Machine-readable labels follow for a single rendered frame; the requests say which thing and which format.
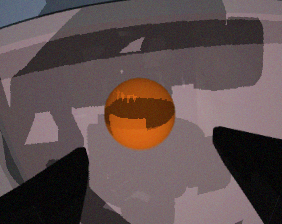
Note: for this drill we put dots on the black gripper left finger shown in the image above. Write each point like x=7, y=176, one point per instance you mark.
x=54, y=196

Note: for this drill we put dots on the low clear glass walls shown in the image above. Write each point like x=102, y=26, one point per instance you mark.
x=11, y=171

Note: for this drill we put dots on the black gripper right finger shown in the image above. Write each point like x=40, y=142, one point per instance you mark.
x=255, y=162

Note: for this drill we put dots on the low clear glass wall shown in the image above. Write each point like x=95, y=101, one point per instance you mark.
x=19, y=11

